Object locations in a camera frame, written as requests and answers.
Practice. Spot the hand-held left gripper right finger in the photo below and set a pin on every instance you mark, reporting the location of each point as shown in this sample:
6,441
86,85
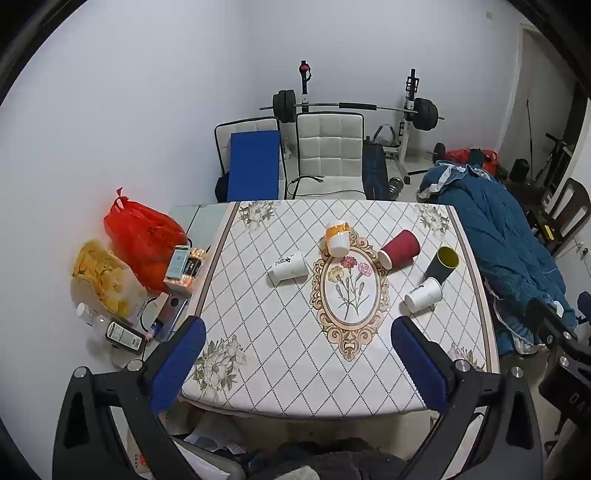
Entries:
422,364

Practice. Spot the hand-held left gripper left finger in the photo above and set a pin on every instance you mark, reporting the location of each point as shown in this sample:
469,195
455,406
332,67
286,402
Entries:
178,364

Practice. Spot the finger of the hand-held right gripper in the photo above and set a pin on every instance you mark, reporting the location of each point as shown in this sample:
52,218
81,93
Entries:
544,318

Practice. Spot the white paper cup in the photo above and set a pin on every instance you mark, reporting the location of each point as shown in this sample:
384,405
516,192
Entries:
424,295
287,268

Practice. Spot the dark cup with yellow inside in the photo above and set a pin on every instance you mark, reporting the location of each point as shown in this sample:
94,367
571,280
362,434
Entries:
442,265

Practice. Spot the red paper cup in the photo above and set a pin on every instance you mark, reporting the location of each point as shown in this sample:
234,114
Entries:
400,249

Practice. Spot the white cup with orange band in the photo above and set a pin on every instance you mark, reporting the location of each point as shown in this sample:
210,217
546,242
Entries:
337,237

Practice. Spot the silver box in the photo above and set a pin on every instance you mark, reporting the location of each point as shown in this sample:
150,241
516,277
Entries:
170,310

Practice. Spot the pile of papers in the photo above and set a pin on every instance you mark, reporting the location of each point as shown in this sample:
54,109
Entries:
210,438

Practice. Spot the blue quilted blanket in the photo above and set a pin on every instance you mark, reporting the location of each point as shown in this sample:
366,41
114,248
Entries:
501,240

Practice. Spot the clear plastic bottle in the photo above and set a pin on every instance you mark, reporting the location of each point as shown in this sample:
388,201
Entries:
91,317

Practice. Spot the teal carton box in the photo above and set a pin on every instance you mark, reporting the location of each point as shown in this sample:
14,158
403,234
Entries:
178,263

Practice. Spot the floral diamond-pattern tablecloth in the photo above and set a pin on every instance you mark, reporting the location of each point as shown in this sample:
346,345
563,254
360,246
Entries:
286,332

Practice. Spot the dark wooden chair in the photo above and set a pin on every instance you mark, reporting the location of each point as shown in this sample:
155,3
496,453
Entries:
571,207

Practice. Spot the bag of yellow chips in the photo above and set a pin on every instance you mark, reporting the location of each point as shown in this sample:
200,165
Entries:
99,272

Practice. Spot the red plastic bag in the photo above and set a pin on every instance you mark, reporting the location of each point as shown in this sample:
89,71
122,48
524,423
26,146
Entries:
141,240

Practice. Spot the dumbbell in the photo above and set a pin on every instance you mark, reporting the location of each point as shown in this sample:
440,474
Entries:
395,185

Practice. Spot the dark blue striped cloth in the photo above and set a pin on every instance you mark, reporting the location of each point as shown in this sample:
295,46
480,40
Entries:
374,170

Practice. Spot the blue mat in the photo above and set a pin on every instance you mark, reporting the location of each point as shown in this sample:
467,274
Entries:
255,166

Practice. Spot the white padded chair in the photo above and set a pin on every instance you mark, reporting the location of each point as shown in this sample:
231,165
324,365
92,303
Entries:
224,138
328,150

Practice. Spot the barbell with black plates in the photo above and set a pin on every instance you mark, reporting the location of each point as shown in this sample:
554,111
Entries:
351,108

